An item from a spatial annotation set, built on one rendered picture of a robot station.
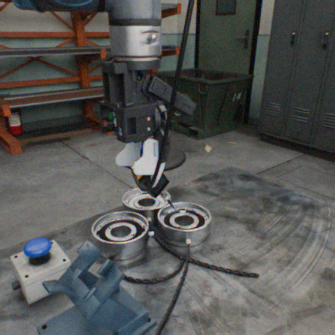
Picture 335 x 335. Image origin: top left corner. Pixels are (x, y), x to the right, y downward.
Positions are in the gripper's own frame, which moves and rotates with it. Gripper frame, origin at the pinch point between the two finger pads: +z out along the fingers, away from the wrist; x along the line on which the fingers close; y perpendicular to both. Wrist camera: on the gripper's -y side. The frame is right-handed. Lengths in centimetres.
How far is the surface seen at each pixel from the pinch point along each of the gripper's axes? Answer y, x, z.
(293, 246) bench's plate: -18.2, 19.9, 13.2
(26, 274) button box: 23.4, 0.1, 8.8
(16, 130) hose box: -75, -354, 85
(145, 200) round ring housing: -5.6, -9.2, 10.8
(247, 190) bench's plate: -30.9, 0.6, 13.1
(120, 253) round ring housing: 8.8, 2.4, 11.4
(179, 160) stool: -64, -59, 31
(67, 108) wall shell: -147, -366, 72
